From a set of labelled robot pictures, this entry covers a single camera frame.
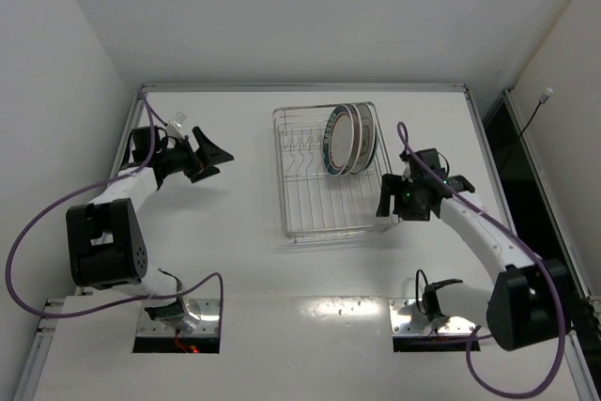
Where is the blue floral green plate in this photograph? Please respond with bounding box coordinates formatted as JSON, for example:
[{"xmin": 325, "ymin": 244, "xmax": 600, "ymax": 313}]
[{"xmin": 372, "ymin": 117, "xmax": 380, "ymax": 158}]

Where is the white plate with grey rim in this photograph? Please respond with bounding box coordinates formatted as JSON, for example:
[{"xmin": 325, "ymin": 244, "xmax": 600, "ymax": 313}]
[{"xmin": 356, "ymin": 103, "xmax": 377, "ymax": 173}]

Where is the green rimmed plate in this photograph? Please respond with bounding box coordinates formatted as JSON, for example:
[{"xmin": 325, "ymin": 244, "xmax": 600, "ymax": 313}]
[
  {"xmin": 322, "ymin": 104, "xmax": 355, "ymax": 176},
  {"xmin": 345, "ymin": 104, "xmax": 362, "ymax": 175}
]

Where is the metal wire dish rack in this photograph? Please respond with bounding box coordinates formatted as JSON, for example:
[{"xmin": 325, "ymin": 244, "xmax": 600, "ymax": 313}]
[{"xmin": 273, "ymin": 102, "xmax": 399, "ymax": 242}]

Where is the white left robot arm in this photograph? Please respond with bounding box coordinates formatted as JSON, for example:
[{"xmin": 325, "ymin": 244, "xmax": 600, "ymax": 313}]
[{"xmin": 66, "ymin": 126, "xmax": 234, "ymax": 324}]

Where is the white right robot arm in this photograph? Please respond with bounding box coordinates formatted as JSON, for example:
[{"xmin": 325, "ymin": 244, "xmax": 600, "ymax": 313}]
[{"xmin": 377, "ymin": 148, "xmax": 570, "ymax": 351}]

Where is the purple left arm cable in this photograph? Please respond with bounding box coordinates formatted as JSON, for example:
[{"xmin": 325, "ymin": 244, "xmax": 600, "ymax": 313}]
[{"xmin": 4, "ymin": 93, "xmax": 224, "ymax": 320}]

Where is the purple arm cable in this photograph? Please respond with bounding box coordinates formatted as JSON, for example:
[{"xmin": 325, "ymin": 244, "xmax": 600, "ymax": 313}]
[
  {"xmin": 396, "ymin": 121, "xmax": 568, "ymax": 397},
  {"xmin": 4, "ymin": 93, "xmax": 224, "ymax": 320}
]

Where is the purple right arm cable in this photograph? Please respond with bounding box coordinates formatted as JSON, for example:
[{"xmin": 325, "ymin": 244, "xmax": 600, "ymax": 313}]
[{"xmin": 396, "ymin": 121, "xmax": 568, "ymax": 397}]

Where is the black right base cable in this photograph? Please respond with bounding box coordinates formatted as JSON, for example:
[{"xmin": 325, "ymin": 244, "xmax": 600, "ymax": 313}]
[{"xmin": 415, "ymin": 269, "xmax": 433, "ymax": 317}]

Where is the black base cable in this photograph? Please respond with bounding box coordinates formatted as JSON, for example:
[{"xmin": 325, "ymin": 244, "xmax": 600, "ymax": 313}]
[
  {"xmin": 415, "ymin": 269, "xmax": 433, "ymax": 317},
  {"xmin": 158, "ymin": 269, "xmax": 185, "ymax": 292}
]

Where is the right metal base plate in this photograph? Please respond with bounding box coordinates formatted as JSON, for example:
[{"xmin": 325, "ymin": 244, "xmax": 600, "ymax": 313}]
[{"xmin": 388, "ymin": 298, "xmax": 475, "ymax": 338}]

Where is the metal base plate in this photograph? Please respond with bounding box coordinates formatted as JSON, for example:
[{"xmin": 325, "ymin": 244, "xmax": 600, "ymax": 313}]
[
  {"xmin": 136, "ymin": 299, "xmax": 221, "ymax": 338},
  {"xmin": 388, "ymin": 298, "xmax": 475, "ymax": 338}
]

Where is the black left base cable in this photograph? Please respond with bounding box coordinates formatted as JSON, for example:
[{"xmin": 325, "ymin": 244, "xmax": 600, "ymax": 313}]
[{"xmin": 158, "ymin": 269, "xmax": 185, "ymax": 292}]

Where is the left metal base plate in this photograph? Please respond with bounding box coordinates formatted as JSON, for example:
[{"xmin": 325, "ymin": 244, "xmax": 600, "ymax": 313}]
[{"xmin": 136, "ymin": 299, "xmax": 221, "ymax": 338}]

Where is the black cable with white plug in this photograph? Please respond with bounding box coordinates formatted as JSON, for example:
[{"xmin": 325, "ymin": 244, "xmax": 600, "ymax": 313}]
[{"xmin": 498, "ymin": 87, "xmax": 554, "ymax": 172}]

